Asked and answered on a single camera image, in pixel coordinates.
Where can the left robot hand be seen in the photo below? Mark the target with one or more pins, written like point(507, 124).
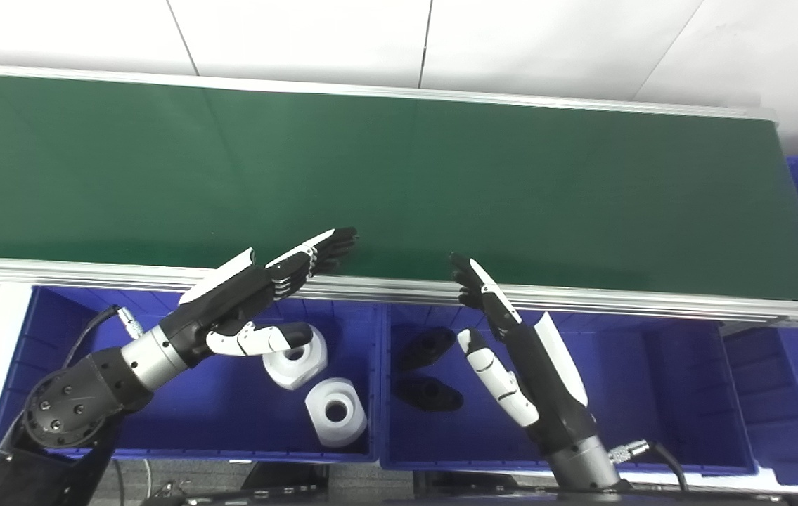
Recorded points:
point(230, 302)

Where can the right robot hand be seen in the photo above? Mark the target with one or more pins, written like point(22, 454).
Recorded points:
point(546, 379)

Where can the white hexagonal plastic part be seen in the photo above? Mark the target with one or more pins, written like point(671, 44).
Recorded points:
point(286, 376)
point(353, 422)

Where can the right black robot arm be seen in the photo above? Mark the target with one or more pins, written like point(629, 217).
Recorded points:
point(585, 464)

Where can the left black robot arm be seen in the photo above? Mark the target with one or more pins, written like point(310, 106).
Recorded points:
point(75, 400)

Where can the black oval flange part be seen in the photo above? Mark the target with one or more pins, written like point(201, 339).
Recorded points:
point(430, 395)
point(427, 348)

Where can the green conveyor belt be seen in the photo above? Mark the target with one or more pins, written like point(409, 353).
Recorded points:
point(441, 183)
point(406, 288)

